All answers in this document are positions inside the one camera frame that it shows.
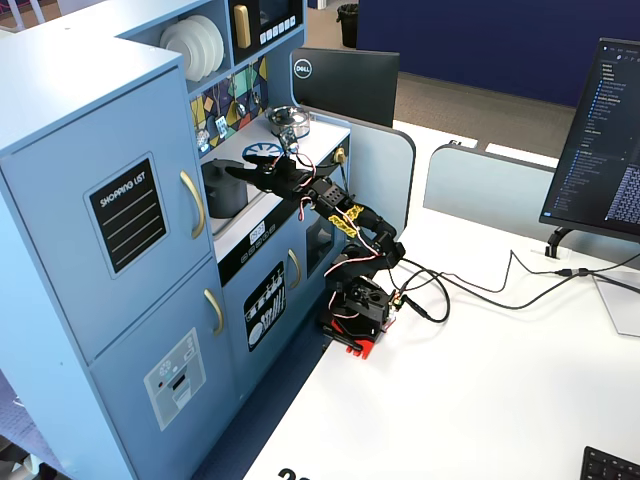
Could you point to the gold stove knob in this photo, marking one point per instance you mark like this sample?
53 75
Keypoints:
340 155

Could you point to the black Dell monitor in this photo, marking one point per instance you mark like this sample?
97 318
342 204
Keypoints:
350 85

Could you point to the gray plastic pot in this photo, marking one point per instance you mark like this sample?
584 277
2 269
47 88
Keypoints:
225 200

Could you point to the black keyboard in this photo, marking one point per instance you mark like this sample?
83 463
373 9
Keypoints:
610 465

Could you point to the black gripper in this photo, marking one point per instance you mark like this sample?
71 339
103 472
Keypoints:
274 180

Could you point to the steel ladle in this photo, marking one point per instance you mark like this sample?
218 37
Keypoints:
240 110

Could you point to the gray ice dispenser sticker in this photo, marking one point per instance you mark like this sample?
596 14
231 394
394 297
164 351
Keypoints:
175 380

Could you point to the red robot base clamp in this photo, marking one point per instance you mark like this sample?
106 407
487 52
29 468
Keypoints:
360 345

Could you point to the black trash bin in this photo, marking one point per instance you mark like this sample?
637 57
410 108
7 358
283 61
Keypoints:
348 25

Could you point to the shiny steel pot lid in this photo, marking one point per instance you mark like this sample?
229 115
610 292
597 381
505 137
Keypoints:
282 114

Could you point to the computer monitor showing code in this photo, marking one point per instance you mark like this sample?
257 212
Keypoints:
600 140

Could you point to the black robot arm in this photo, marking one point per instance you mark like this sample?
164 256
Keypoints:
372 235

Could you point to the black shopping list board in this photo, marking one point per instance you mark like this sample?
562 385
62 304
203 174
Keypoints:
127 215

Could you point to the gray pot lid with knob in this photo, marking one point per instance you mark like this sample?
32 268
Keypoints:
215 172

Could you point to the steel skimmer spoon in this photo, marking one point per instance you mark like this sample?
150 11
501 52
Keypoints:
202 139

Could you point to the oven door with window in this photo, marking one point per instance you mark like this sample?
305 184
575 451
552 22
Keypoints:
320 247

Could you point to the light blue desk divider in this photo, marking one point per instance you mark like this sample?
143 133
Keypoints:
385 175
490 190

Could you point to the small steel serving spoon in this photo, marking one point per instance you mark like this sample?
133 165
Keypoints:
255 99

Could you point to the white plate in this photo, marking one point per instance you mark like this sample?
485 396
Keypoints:
182 55
221 40
212 42

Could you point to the blue toy kitchen unit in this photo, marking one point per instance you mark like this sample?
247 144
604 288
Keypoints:
60 150

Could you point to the dishwasher door with dish print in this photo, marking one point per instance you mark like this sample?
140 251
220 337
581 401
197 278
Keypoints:
265 340

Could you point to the fridge door with shopping list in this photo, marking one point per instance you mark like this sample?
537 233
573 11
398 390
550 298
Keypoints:
60 300

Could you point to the black toy microwave door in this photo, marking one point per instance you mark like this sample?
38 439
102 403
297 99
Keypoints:
270 25

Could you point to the fridge door with ice dispenser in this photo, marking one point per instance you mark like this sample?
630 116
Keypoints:
125 390

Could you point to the steel slotted spatula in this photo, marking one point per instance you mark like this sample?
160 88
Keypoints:
221 127

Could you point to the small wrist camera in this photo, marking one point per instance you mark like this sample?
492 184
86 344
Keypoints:
288 139

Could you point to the gray toy sink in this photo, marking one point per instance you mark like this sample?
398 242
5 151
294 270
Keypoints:
222 227

